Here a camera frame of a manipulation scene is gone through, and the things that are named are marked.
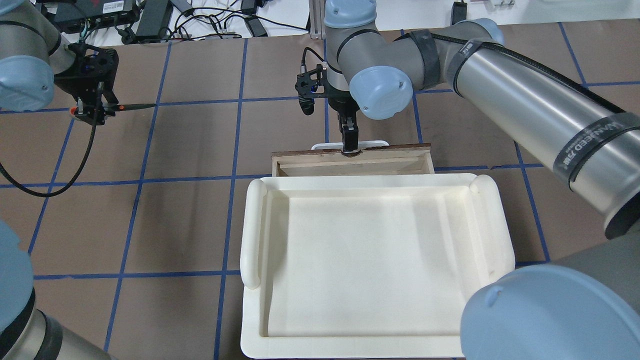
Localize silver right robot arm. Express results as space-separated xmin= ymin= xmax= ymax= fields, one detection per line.
xmin=323 ymin=0 xmax=640 ymax=360

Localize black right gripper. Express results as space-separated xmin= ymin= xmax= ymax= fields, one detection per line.
xmin=327 ymin=96 xmax=360 ymax=154

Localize dark wooden drawer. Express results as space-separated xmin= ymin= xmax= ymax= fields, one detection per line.
xmin=270 ymin=143 xmax=435 ymax=177

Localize black power adapter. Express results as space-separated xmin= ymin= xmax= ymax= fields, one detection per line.
xmin=135 ymin=0 xmax=173 ymax=44

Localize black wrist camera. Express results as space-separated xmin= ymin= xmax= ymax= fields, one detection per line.
xmin=294 ymin=47 xmax=329 ymax=116

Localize grey orange scissors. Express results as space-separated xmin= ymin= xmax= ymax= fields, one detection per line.
xmin=69 ymin=103 xmax=158 ymax=116

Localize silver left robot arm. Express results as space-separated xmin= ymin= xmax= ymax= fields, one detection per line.
xmin=1 ymin=0 xmax=119 ymax=360

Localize white foam tray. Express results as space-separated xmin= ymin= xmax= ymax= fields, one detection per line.
xmin=240 ymin=173 xmax=515 ymax=359

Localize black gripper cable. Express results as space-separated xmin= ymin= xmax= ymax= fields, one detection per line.
xmin=0 ymin=110 xmax=98 ymax=198

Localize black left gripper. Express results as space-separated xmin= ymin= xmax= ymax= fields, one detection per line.
xmin=54 ymin=43 xmax=119 ymax=126

